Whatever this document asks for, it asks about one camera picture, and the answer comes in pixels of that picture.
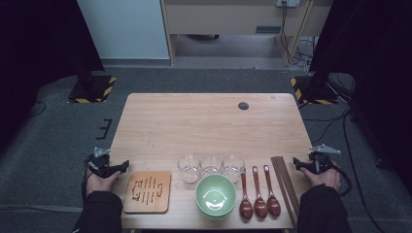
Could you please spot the dark curtain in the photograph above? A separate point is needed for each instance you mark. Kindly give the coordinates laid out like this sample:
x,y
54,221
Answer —
x,y
39,39
382,64

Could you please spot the dark round table grommet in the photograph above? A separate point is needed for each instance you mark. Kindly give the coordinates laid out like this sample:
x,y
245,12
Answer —
x,y
243,106

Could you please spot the bundle of wooden chopsticks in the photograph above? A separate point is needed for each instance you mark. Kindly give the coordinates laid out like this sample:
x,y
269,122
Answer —
x,y
285,184

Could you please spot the white panel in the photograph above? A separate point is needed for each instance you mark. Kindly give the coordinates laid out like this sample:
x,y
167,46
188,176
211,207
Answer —
x,y
123,29

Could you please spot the striped black stand base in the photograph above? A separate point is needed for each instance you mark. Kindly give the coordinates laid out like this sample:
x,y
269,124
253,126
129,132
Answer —
x,y
92,90
311,92

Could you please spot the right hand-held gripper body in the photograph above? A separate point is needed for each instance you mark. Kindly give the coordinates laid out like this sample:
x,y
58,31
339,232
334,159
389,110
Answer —
x,y
320,163

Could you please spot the light wooden desk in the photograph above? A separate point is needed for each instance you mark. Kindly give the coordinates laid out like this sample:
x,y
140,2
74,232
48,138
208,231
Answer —
x,y
226,19

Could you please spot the person's right hand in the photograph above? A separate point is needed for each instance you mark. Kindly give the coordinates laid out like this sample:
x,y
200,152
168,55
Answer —
x,y
325,179

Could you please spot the person's left hand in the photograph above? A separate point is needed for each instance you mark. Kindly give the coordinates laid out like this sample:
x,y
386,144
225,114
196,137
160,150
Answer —
x,y
102,185

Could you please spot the reddish brown wooden spoon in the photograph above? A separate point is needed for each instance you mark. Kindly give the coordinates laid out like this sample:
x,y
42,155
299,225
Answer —
x,y
273,205
260,207
246,208

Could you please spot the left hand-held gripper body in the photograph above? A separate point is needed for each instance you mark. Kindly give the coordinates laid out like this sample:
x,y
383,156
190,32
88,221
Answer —
x,y
102,165

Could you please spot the clear drinking glass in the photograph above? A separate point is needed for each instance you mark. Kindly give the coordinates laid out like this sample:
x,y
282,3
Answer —
x,y
233,168
188,170
210,166

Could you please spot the carved wooden trivet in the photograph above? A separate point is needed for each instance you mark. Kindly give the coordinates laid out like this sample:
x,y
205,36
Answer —
x,y
162,200

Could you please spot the grey wall socket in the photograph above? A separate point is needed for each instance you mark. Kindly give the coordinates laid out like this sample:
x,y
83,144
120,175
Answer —
x,y
288,2

